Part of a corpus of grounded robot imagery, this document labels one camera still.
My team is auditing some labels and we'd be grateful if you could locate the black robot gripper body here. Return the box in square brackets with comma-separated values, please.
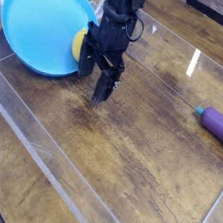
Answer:
[84, 1, 138, 73]

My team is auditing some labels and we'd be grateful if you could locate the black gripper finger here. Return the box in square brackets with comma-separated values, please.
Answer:
[92, 68, 121, 103]
[78, 42, 95, 78]

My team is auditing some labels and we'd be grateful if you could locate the blue round plastic tray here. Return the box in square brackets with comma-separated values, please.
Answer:
[0, 0, 98, 77]

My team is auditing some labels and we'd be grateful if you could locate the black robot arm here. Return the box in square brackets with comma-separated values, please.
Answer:
[78, 0, 145, 103]

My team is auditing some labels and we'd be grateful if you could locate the yellow lemon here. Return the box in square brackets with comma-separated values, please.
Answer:
[71, 28, 87, 61]

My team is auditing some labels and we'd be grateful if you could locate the clear acrylic front barrier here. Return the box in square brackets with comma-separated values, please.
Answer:
[0, 61, 121, 223]

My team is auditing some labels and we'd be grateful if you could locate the purple toy eggplant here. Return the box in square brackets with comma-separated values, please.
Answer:
[195, 106, 223, 143]

